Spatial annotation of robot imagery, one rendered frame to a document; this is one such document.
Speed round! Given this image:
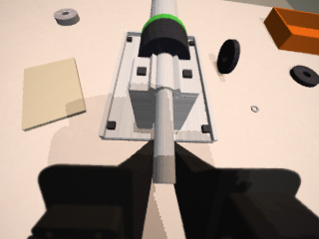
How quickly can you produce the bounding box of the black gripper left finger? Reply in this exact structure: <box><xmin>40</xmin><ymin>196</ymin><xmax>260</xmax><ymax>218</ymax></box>
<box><xmin>37</xmin><ymin>140</ymin><xmax>154</xmax><ymax>239</ymax></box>

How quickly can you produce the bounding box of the white metal shaft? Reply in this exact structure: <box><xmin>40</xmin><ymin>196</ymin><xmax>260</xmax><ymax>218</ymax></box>
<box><xmin>153</xmin><ymin>89</ymin><xmax>175</xmax><ymax>184</ymax></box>

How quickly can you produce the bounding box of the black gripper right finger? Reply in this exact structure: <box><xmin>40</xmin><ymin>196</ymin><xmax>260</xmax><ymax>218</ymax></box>
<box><xmin>173</xmin><ymin>142</ymin><xmax>301</xmax><ymax>239</ymax></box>

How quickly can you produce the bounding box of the orange open tray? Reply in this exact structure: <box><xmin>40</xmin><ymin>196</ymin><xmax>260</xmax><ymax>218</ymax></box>
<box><xmin>263</xmin><ymin>7</ymin><xmax>319</xmax><ymax>56</ymax></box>

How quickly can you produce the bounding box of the beige flat square plate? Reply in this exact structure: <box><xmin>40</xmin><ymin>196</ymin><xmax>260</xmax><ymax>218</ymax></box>
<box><xmin>22</xmin><ymin>58</ymin><xmax>87</xmax><ymax>131</ymax></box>

